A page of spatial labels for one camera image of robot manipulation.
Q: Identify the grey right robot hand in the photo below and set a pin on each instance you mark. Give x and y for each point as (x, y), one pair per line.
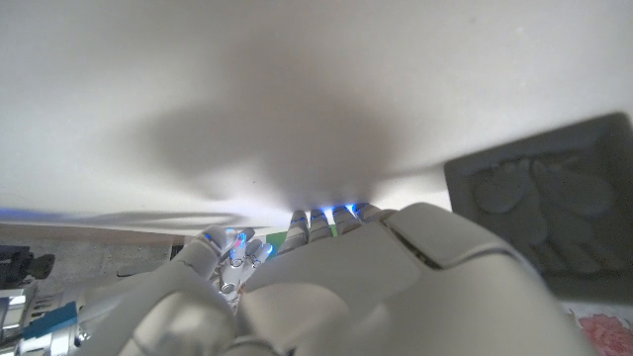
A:
(244, 257)

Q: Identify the dark grey embossed cube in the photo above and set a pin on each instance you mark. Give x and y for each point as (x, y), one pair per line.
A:
(544, 207)

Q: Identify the floral backdrop cloth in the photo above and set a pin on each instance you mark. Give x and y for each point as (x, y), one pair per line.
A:
(605, 333)

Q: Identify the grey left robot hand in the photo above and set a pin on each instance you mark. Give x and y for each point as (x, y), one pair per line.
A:
(395, 296)

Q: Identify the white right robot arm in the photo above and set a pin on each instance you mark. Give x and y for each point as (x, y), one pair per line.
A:
(49, 321)

